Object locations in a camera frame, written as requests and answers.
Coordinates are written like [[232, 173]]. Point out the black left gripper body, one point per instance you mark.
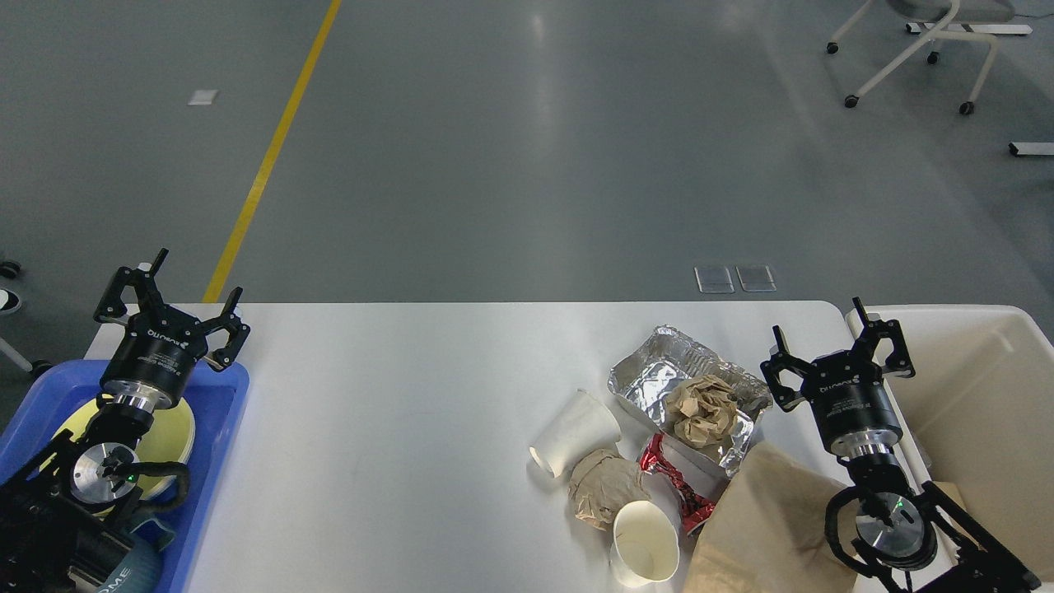
[[151, 367]]

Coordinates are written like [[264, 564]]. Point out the floor outlet cover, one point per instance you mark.
[[756, 278], [714, 279]]

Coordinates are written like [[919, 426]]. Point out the white paper cup lying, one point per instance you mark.
[[583, 425]]

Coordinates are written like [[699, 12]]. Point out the crumpled brown paper ball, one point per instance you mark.
[[702, 411]]

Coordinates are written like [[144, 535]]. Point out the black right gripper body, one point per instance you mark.
[[850, 405]]

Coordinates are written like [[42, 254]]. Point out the white rolling chair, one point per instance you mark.
[[943, 13]]

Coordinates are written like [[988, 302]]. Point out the white far base bar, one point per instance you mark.
[[998, 29]]

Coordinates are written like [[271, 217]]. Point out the red snack wrapper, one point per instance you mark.
[[694, 508]]

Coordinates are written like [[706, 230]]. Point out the crumpled brown paper wrapper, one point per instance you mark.
[[601, 484]]

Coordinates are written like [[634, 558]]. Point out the floor outlet cover right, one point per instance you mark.
[[756, 278]]

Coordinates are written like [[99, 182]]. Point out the brown paper bag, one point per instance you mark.
[[767, 532]]

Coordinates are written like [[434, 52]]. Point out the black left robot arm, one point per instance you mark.
[[51, 543]]

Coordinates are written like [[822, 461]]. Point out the beige plastic bin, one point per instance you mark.
[[980, 410]]

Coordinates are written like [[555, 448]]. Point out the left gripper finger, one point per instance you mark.
[[230, 323], [152, 311]]

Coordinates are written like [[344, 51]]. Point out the blue-grey HOME mug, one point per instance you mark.
[[138, 564]]

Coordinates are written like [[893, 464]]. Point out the crumpled aluminium foil tray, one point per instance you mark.
[[642, 381]]

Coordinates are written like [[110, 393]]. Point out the white floor marker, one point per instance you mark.
[[203, 97]]

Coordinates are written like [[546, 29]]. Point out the floor outlet cover left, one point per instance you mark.
[[714, 279]]

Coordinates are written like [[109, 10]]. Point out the white paper box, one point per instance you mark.
[[702, 474]]

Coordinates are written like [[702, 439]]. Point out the blue plastic tray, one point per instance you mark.
[[216, 400]]

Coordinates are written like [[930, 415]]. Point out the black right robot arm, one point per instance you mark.
[[880, 527]]

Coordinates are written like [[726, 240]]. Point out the white table leg bar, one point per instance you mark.
[[1031, 149]]

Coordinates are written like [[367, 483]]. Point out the white paper cup upright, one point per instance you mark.
[[645, 546]]

